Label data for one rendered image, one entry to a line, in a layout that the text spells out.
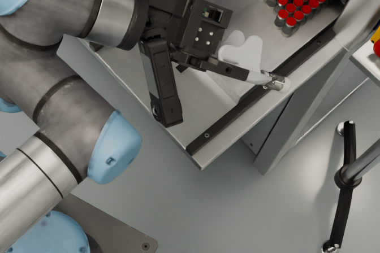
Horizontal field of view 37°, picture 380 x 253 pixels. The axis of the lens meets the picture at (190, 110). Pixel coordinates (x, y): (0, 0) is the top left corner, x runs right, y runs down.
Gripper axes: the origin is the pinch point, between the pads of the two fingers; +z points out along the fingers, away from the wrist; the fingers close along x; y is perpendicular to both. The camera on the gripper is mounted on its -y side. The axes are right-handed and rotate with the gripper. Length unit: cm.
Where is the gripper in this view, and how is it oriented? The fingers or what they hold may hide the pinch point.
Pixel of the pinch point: (256, 79)
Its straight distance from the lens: 77.4
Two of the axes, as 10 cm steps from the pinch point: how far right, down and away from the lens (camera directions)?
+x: -4.0, -2.6, 8.8
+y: 3.2, -9.4, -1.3
